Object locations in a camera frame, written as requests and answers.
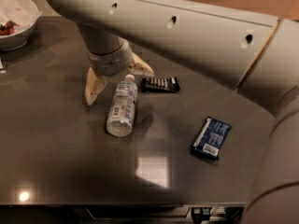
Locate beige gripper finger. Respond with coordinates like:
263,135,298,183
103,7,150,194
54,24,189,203
128,53,155,77
85,67,107,105

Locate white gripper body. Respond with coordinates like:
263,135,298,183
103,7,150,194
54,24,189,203
88,41,133,77

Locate clear plastic water bottle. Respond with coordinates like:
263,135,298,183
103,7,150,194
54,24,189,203
107,75,137,137

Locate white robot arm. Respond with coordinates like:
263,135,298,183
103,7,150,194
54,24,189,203
46,0,299,224

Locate black snack bar wrapper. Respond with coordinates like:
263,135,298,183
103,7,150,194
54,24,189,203
141,77,180,93

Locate blue snack packet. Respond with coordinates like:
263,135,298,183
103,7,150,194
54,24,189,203
191,117,233,161

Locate red strawberries in bowl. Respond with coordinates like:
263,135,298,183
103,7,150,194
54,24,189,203
0,21,17,35

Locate white bowl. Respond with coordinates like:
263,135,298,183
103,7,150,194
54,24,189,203
0,0,43,52

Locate white napkin in bowl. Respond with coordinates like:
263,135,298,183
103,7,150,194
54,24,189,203
0,0,42,30

